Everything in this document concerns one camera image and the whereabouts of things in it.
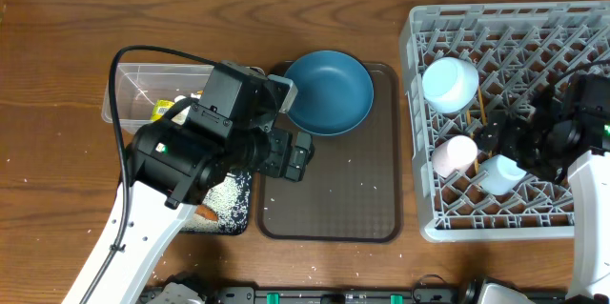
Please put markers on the white rice pile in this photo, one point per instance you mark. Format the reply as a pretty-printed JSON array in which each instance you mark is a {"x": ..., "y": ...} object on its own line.
[{"x": 229, "y": 199}]

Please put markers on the light blue bowl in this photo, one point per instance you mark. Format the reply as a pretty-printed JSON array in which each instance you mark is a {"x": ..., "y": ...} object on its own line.
[{"x": 449, "y": 84}]

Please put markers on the yellow green wrapper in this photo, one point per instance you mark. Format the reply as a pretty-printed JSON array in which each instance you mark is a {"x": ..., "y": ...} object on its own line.
[{"x": 160, "y": 108}]

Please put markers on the black waste tray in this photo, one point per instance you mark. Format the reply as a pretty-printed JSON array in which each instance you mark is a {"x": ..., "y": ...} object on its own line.
[{"x": 238, "y": 218}]

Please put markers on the pink cup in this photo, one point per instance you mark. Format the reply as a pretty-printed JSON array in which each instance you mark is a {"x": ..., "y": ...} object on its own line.
[{"x": 452, "y": 156}]

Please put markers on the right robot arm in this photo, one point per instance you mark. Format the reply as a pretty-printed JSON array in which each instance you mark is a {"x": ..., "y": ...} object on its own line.
[{"x": 588, "y": 179}]

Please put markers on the clear plastic bin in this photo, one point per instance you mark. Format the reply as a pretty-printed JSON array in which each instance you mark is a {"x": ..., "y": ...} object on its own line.
[{"x": 137, "y": 87}]

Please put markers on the light blue cup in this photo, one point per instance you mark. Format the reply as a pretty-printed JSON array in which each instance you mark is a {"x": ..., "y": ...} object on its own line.
[{"x": 503, "y": 174}]

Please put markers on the crumpled white paper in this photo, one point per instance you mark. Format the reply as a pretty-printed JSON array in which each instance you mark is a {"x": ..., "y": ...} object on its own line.
[{"x": 181, "y": 117}]

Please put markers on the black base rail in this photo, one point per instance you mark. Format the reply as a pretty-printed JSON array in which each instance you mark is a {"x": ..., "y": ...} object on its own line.
[{"x": 429, "y": 289}]

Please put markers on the dark blue plate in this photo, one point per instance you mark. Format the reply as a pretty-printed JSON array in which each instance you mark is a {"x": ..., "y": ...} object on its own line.
[{"x": 335, "y": 92}]

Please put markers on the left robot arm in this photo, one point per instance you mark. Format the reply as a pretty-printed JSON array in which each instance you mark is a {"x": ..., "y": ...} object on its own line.
[{"x": 172, "y": 163}]

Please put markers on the orange carrot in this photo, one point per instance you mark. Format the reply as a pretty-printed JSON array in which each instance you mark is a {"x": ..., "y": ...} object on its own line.
[{"x": 206, "y": 213}]

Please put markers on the grey dishwasher rack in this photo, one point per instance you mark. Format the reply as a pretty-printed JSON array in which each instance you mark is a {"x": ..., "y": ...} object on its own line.
[{"x": 517, "y": 49}]

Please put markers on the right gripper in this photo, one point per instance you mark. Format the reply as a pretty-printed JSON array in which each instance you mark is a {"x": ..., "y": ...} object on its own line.
[{"x": 515, "y": 126}]

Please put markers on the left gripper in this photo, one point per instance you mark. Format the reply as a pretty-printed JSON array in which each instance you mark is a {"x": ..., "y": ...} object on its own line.
[{"x": 282, "y": 143}]

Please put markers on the brown serving tray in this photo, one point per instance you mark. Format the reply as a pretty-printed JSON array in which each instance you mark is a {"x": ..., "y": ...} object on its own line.
[{"x": 351, "y": 190}]

